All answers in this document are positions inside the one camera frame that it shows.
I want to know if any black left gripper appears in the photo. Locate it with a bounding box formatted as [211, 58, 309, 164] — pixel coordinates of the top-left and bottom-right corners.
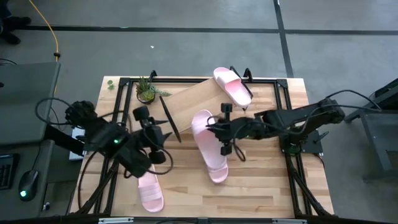
[132, 105, 174, 165]

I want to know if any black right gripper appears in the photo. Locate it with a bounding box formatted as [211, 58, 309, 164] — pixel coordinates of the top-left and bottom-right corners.
[206, 103, 254, 156]

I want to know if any pink slide sandal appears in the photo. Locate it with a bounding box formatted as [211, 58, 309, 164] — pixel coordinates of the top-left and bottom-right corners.
[190, 109, 229, 184]
[137, 164, 165, 213]
[213, 67, 252, 109]

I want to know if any wooden shelf with black rails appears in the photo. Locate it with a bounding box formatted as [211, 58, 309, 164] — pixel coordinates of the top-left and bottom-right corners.
[159, 66, 253, 143]

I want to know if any potted green succulent plant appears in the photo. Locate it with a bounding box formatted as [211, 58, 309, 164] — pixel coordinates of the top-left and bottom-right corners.
[136, 76, 172, 106]

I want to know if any white box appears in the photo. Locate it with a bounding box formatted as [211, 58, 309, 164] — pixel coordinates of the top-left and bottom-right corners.
[68, 126, 86, 162]

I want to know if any black metal cart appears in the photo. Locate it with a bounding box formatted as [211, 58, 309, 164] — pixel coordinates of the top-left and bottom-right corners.
[343, 77, 398, 183]

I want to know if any dark grey side desk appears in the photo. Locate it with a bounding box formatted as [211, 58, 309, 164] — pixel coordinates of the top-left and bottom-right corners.
[0, 61, 82, 220]

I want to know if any black computer mouse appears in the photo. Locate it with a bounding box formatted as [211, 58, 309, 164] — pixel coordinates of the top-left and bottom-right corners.
[17, 170, 40, 202]

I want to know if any black keyboard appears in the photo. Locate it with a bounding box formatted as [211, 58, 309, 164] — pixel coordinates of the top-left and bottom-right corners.
[0, 154, 19, 190]

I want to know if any person's shoe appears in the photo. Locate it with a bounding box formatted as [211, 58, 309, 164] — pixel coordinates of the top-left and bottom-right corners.
[0, 30, 22, 45]
[0, 15, 32, 32]

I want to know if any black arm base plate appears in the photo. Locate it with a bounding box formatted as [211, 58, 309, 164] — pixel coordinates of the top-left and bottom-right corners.
[279, 129, 324, 156]

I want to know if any dark red cable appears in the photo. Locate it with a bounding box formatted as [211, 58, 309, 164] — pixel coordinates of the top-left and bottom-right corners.
[77, 151, 98, 210]

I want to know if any silver metal bracket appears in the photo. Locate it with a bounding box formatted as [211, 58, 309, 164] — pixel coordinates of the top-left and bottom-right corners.
[98, 217, 134, 224]
[272, 218, 307, 224]

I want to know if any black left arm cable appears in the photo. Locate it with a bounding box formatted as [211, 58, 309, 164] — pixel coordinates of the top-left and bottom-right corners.
[34, 96, 77, 127]

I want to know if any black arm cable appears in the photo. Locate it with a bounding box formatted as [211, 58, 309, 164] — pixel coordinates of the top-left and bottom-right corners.
[34, 96, 77, 127]
[323, 89, 383, 113]

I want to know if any yellow floor cable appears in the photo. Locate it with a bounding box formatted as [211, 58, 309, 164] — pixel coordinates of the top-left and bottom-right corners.
[29, 0, 60, 62]

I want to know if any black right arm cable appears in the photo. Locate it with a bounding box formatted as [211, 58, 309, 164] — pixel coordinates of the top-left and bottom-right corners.
[323, 89, 383, 113]

